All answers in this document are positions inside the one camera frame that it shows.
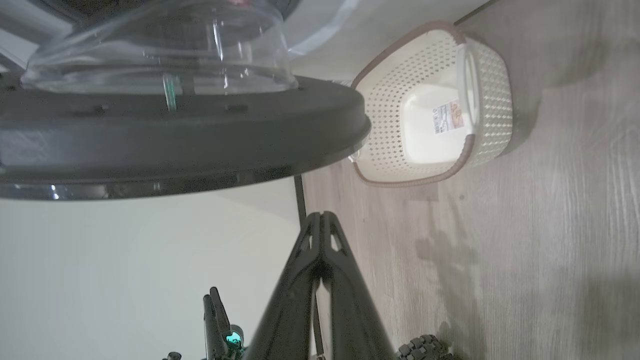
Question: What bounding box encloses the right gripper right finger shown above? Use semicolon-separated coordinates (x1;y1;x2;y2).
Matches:
322;212;397;360

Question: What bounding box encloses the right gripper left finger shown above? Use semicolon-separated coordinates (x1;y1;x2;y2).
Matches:
243;212;324;360

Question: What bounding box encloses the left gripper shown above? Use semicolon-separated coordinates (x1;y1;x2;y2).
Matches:
202;286;247;360

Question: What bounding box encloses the round glass washing machine door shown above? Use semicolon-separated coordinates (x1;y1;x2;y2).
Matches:
0;0;372;201

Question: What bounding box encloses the cream perforated laundry basket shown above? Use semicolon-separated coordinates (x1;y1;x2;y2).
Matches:
348;20;514;189

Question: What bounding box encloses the paper label in basket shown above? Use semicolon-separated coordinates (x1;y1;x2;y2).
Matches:
432;100;466;135

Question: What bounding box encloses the black segmented cable chain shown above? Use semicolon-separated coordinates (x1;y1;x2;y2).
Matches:
397;334;453;360

